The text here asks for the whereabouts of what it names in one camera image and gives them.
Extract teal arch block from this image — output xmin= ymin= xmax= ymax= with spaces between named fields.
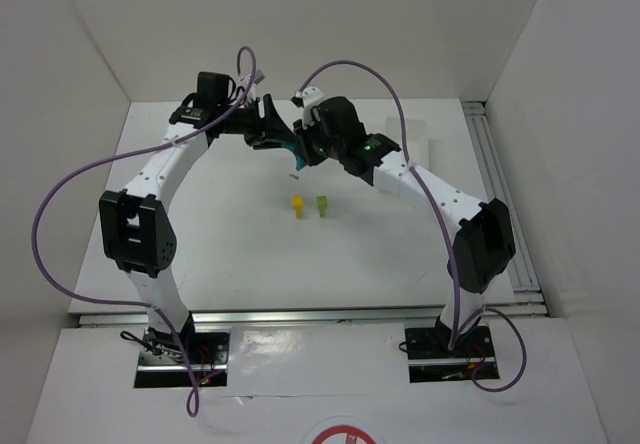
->
xmin=283 ymin=143 xmax=307 ymax=171

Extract white perforated plastic basket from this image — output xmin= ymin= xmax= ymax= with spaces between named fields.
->
xmin=383 ymin=117 xmax=430 ymax=170

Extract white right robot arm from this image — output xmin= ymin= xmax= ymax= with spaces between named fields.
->
xmin=291 ymin=88 xmax=516 ymax=349

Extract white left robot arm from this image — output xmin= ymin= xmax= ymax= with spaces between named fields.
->
xmin=99 ymin=72 xmax=295 ymax=347

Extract round red white sticker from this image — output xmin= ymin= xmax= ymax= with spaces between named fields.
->
xmin=301 ymin=415 xmax=386 ymax=444

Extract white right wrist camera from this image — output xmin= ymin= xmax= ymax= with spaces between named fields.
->
xmin=290 ymin=85 xmax=325 ymax=109

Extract aluminium front rail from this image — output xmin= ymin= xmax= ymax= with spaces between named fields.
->
xmin=79 ymin=307 xmax=441 ymax=327

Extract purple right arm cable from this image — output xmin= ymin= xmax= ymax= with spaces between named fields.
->
xmin=298 ymin=60 xmax=528 ymax=393

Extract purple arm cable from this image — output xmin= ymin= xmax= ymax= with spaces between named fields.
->
xmin=298 ymin=60 xmax=528 ymax=393
xmin=31 ymin=46 xmax=259 ymax=417

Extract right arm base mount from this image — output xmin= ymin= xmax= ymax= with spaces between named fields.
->
xmin=398 ymin=326 xmax=500 ymax=383

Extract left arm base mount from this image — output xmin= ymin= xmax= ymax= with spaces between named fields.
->
xmin=120 ymin=330 xmax=230 ymax=389

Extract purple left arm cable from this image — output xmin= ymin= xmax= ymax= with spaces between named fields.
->
xmin=31 ymin=46 xmax=259 ymax=417

